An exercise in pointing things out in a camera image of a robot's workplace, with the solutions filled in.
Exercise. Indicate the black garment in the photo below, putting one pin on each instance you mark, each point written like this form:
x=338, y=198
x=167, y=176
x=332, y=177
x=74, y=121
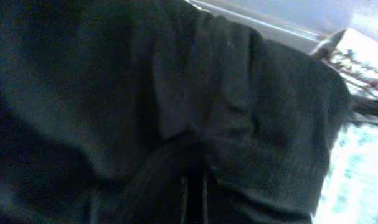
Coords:
x=158, y=112

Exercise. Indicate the clear plastic storage bin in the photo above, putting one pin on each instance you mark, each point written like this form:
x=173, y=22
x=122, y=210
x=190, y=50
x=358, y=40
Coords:
x=311, y=26

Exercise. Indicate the light blue jeans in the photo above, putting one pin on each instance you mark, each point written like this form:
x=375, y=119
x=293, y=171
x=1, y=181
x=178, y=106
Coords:
x=350, y=191

